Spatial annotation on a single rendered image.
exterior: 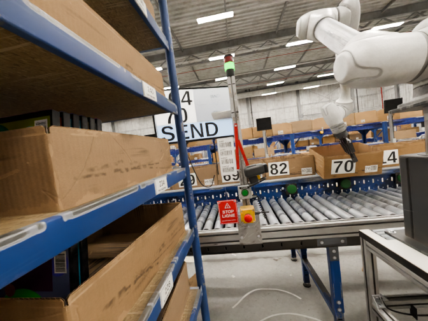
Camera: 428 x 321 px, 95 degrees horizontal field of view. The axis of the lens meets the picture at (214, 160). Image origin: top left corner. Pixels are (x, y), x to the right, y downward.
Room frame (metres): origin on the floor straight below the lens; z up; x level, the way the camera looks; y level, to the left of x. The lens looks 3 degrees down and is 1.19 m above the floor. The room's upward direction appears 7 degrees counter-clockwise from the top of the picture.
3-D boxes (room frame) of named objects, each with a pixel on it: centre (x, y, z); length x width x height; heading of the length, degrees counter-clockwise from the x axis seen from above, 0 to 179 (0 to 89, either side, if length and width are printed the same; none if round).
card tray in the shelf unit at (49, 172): (0.44, 0.31, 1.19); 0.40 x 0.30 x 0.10; 173
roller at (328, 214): (1.25, -0.64, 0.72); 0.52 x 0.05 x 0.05; 173
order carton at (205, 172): (1.81, 0.17, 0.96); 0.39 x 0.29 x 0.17; 83
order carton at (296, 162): (1.72, -0.61, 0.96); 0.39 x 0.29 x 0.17; 83
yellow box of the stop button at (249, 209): (0.98, -0.17, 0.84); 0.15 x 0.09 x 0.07; 83
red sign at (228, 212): (1.02, -0.07, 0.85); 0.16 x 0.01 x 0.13; 83
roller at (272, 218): (1.29, -0.32, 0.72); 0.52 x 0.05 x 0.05; 173
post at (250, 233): (1.04, -0.14, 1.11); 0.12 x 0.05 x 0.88; 83
